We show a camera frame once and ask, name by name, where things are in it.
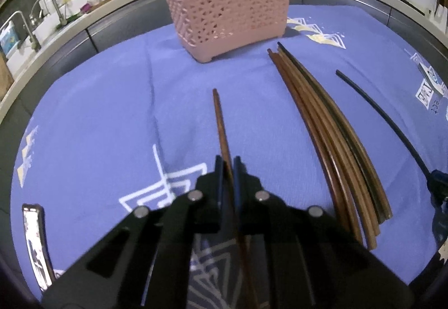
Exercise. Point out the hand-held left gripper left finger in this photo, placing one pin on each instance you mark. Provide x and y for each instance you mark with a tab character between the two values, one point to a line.
219	177

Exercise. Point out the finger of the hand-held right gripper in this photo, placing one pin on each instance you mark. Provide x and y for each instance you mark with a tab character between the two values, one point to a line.
438	183

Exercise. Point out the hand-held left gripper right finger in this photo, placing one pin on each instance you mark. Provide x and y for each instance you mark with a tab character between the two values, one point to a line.
238	177

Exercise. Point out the reddish brown wooden chopstick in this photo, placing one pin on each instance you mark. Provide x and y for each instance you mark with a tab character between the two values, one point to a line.
323	156
222	134

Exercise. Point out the dark brown wooden chopstick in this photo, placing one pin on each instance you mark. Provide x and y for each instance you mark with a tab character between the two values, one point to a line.
351	155
359	155

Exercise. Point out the black chopstick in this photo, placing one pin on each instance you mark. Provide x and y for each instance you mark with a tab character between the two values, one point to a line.
385	115

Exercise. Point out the pink perforated plastic utensil basket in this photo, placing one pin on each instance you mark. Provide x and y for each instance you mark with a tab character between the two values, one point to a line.
227	15

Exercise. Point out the blue printed tablecloth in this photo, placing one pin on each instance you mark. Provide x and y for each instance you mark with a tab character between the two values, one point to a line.
105	120

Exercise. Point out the black smartphone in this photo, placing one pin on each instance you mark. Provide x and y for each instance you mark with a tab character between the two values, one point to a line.
35	246

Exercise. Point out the wooden cutting board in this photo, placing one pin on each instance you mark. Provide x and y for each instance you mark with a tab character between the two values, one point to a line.
3	74

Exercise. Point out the curved metal kitchen faucet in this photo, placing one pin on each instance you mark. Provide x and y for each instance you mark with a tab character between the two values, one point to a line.
47	3

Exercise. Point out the metal sink faucet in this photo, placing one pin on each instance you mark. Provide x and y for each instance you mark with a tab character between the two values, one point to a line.
24	24

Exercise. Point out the white pot with blue label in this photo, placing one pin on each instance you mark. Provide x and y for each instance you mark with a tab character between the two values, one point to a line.
7	38

